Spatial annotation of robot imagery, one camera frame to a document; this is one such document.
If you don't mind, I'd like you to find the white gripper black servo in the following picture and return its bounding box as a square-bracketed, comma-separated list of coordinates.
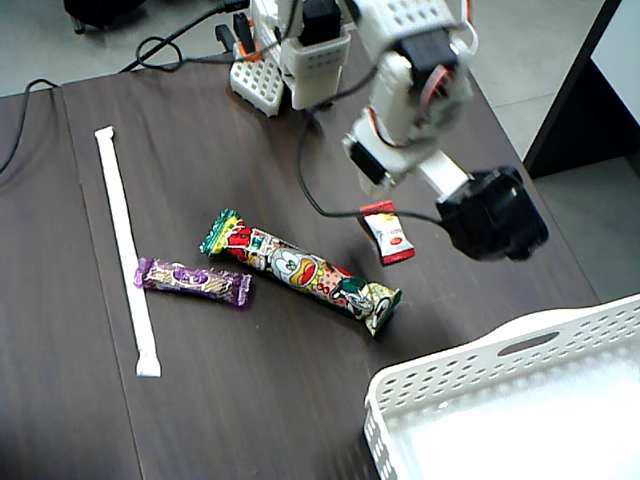
[342, 117, 474, 201]

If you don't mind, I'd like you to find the small red white candy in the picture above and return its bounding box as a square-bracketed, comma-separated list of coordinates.
[358, 199, 417, 267]

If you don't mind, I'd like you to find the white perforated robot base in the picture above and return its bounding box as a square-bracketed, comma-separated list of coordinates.
[228, 49, 286, 119]

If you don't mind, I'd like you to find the white perforated plastic tray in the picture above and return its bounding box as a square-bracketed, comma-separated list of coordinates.
[363, 293, 640, 480]

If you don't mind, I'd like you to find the purple wrapped candy bar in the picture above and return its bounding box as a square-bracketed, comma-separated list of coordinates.
[133, 257, 253, 308]

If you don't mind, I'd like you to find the long colourful cartoon snack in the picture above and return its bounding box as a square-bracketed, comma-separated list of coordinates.
[198, 208, 403, 338]

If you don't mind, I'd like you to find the orange black clamp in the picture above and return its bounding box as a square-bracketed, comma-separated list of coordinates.
[214, 12, 265, 63]

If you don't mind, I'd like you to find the dark furniture panel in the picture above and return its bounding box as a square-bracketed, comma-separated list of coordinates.
[522, 0, 640, 180]

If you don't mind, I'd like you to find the black chair base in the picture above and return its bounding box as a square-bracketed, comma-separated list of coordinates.
[63, 0, 150, 35]

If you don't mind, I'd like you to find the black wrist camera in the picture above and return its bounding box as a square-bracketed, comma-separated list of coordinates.
[435, 166, 550, 262]

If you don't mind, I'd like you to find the black power cable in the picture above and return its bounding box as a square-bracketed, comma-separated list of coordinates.
[118, 0, 251, 75]

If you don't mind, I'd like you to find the thin black cable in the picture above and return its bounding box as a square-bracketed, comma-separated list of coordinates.
[0, 78, 61, 174]

